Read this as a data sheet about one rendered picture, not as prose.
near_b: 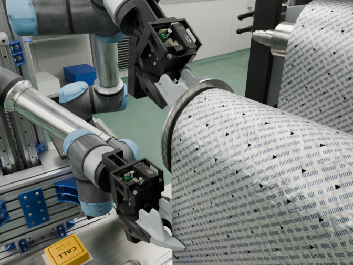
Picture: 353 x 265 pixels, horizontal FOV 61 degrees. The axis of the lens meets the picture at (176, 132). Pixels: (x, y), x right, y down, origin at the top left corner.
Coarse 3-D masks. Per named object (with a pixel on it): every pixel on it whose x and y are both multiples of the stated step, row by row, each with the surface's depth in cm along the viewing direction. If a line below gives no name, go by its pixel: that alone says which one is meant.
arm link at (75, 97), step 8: (64, 88) 118; (72, 88) 117; (80, 88) 116; (88, 88) 120; (64, 96) 115; (72, 96) 115; (80, 96) 117; (88, 96) 118; (64, 104) 117; (72, 104) 117; (80, 104) 118; (88, 104) 118; (72, 112) 118; (80, 112) 119; (88, 112) 121
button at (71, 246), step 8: (64, 240) 66; (72, 240) 66; (48, 248) 65; (56, 248) 65; (64, 248) 65; (72, 248) 65; (80, 248) 65; (48, 256) 63; (56, 256) 63; (64, 256) 63; (72, 256) 63; (80, 256) 63; (88, 256) 64; (56, 264) 61; (64, 264) 61; (72, 264) 62
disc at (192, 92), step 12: (204, 84) 39; (216, 84) 40; (180, 96) 37; (192, 96) 38; (180, 108) 37; (168, 120) 37; (168, 132) 38; (168, 144) 38; (168, 156) 39; (168, 168) 40
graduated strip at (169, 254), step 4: (168, 252) 67; (164, 256) 66; (168, 256) 66; (156, 260) 65; (160, 260) 65; (164, 260) 65; (168, 260) 65; (152, 264) 64; (156, 264) 64; (160, 264) 64; (164, 264) 64
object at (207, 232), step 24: (192, 192) 38; (192, 216) 39; (216, 216) 35; (192, 240) 41; (216, 240) 37; (240, 240) 33; (192, 264) 43; (216, 264) 39; (240, 264) 35; (264, 264) 31; (288, 264) 29
